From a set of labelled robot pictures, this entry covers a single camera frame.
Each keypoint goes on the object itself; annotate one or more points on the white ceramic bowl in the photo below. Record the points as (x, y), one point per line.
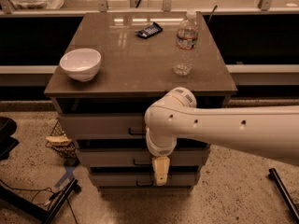
(81, 64)

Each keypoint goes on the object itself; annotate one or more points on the black stand leg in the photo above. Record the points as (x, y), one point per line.
(293, 207)
(46, 211)

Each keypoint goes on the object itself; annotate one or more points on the wire mesh basket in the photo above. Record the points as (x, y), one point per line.
(68, 152)

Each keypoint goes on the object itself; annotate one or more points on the black stand leg left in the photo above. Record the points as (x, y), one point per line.
(46, 211)

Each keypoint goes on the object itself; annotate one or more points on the grey top drawer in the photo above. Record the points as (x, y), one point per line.
(103, 126)

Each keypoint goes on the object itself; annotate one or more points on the grey bottom drawer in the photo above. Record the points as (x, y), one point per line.
(176, 179)

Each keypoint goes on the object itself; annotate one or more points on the grey drawer cabinet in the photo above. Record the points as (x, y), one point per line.
(136, 72)

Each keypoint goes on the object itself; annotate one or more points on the tan sponge in basket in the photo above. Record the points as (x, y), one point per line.
(59, 141)

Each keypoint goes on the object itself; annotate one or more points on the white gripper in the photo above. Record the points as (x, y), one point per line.
(161, 150)

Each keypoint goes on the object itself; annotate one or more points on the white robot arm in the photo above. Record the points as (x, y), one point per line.
(271, 132)

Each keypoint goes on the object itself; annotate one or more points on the clear plastic water bottle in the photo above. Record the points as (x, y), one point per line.
(186, 40)

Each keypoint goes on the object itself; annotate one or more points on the black stand leg right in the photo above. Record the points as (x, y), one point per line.
(293, 207)

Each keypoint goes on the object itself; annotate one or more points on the black chair base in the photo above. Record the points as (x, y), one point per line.
(7, 128)

